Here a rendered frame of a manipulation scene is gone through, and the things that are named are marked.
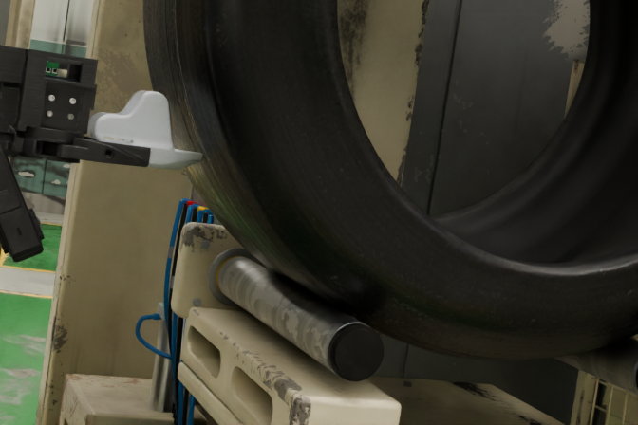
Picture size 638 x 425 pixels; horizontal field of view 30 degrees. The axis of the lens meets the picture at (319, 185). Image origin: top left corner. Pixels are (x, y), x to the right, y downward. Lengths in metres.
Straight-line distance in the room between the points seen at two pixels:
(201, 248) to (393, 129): 0.25
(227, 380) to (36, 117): 0.31
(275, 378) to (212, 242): 0.30
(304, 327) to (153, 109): 0.21
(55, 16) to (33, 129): 9.16
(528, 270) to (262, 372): 0.23
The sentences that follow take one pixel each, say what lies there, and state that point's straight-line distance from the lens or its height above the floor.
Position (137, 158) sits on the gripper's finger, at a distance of 0.93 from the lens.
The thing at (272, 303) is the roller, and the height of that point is 0.91.
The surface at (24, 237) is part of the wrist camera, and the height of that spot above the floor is 0.95.
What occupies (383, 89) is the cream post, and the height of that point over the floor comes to 1.12.
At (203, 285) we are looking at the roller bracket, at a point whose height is 0.89.
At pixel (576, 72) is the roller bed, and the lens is 1.55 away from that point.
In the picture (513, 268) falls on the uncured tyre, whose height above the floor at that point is 0.98.
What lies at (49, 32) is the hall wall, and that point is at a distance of 10.08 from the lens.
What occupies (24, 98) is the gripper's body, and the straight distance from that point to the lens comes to 0.92.
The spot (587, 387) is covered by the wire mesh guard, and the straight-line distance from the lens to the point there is 1.49.
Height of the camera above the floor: 1.07
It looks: 3 degrees down
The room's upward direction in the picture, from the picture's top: 9 degrees clockwise
